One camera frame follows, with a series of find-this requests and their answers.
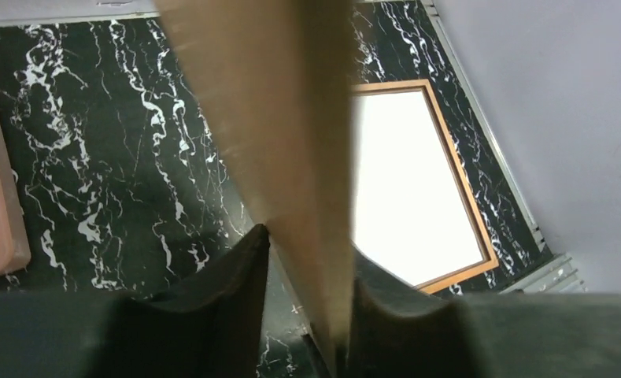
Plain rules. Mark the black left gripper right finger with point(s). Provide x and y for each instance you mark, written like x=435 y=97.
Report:
x=397 y=331

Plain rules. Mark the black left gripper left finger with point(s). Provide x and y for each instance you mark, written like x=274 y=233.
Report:
x=207 y=325

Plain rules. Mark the wooden picture frame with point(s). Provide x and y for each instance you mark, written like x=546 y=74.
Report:
x=456 y=172

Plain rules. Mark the brown fibreboard backing board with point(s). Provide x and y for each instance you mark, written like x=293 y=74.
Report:
x=273 y=81

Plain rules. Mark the aluminium rail right side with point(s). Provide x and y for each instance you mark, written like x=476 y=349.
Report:
x=529 y=265

